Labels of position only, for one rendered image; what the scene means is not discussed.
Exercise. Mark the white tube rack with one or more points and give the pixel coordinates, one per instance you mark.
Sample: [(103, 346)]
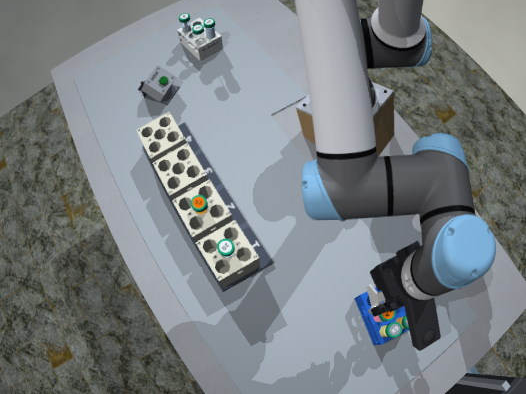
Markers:
[(210, 47)]

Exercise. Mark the blue tube rack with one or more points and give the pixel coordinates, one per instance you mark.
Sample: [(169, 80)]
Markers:
[(364, 306)]

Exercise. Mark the light grey flat mat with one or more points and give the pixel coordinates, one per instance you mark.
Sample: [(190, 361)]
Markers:
[(293, 327)]

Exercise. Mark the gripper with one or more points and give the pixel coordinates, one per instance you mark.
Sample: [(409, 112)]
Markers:
[(386, 281)]

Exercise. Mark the cream tube adapter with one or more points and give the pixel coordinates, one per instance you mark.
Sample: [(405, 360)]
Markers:
[(235, 267), (169, 143), (174, 163), (193, 220)]

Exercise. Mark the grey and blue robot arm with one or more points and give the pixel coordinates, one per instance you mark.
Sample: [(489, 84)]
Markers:
[(349, 181)]

